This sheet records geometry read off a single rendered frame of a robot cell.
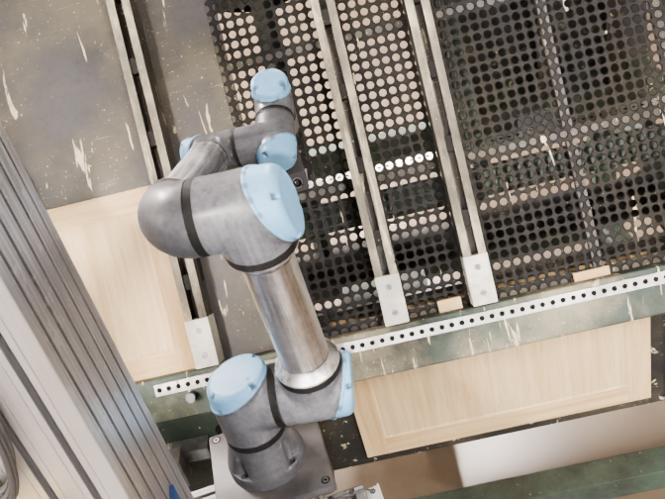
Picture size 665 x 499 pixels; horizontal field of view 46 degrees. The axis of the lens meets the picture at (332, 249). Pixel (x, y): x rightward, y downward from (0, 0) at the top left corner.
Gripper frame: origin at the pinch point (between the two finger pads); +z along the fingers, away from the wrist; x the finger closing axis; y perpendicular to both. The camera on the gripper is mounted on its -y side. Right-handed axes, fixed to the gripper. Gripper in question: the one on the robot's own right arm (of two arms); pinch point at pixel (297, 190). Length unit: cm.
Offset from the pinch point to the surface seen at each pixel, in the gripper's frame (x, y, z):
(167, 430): 50, -28, 45
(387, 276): -15.1, -16.0, 24.3
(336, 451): 11, -32, 100
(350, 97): -19.9, 21.6, 0.2
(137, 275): 45, 8, 26
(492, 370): -41, -31, 75
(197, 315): 33.3, -6.4, 30.5
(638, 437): -86, -55, 120
